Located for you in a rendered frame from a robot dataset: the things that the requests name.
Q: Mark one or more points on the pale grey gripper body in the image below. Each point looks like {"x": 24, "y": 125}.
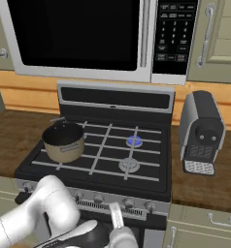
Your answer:
{"x": 116, "y": 216}

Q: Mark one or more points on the beige base cupboard door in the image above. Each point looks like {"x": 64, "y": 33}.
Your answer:
{"x": 201, "y": 240}

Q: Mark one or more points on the beige drawer front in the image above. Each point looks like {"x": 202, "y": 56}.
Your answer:
{"x": 4, "y": 185}
{"x": 191, "y": 216}

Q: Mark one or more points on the black and silver stove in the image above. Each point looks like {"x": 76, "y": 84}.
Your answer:
{"x": 120, "y": 106}

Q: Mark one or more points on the black and silver coffee machine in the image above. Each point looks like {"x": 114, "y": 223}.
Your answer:
{"x": 201, "y": 129}

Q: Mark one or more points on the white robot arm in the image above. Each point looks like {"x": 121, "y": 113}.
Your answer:
{"x": 51, "y": 203}

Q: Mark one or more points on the beige cooking pot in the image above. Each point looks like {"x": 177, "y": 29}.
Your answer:
{"x": 64, "y": 151}

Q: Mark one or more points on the silver microwave oven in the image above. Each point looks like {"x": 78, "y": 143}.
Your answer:
{"x": 88, "y": 72}

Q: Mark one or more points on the black glass microwave door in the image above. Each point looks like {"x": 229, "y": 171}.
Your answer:
{"x": 72, "y": 32}

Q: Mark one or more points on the blue gas flame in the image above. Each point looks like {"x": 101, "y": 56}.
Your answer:
{"x": 134, "y": 140}

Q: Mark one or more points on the silver stove knob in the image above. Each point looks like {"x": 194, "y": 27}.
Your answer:
{"x": 129, "y": 202}
{"x": 98, "y": 198}
{"x": 29, "y": 186}
{"x": 78, "y": 195}
{"x": 150, "y": 205}

